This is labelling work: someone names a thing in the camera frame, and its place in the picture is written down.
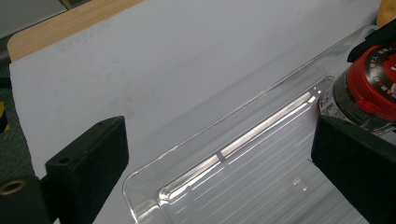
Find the white tote bag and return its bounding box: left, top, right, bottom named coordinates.
left=375, top=0, right=396, bottom=28

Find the candy container with red lid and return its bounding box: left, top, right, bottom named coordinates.
left=317, top=41, right=396, bottom=135

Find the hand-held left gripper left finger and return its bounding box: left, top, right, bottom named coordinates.
left=44, top=115, right=130, bottom=224

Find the white table mat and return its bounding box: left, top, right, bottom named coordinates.
left=8, top=0, right=385, bottom=224

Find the clear plastic tray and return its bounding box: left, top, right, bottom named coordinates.
left=122, top=24, right=396, bottom=224

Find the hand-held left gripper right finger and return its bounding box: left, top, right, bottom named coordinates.
left=310, top=114, right=396, bottom=224

